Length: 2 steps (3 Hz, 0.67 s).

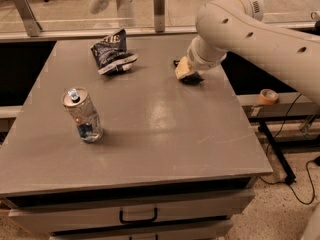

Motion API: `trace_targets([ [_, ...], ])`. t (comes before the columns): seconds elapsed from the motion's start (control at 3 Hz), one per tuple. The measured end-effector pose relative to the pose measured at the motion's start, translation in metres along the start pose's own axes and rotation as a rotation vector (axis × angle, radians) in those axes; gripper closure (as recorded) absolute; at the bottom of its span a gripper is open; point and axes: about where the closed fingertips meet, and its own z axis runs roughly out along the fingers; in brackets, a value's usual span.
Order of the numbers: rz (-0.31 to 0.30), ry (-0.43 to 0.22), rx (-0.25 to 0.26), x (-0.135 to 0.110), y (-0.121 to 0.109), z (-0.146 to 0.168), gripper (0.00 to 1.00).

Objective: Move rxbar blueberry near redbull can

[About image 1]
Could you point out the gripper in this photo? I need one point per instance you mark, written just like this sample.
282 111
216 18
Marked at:
196 59

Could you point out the dark blue rxbar wrapper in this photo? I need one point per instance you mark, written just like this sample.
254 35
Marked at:
190 82

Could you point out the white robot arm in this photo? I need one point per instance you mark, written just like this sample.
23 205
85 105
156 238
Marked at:
292 57

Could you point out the crumpled dark blue chip bag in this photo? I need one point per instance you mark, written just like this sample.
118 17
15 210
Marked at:
111 55

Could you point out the orange tape roll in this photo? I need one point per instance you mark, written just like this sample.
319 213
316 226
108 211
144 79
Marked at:
268 96

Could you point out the middle metal glass bracket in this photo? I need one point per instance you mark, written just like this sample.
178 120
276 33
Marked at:
159 15

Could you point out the metal glass bracket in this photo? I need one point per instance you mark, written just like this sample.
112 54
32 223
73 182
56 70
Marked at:
159 15
32 27

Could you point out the black metal frame leg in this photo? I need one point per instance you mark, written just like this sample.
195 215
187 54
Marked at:
290 176

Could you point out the left metal glass bracket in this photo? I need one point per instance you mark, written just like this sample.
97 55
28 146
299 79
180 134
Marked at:
32 27

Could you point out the lower drawer with black handle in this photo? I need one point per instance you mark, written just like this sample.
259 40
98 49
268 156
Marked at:
197 230

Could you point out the drawer with black handle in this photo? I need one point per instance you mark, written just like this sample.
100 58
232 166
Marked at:
197 230
122 212

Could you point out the upper drawer with black handle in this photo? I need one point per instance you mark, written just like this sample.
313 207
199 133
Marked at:
122 212

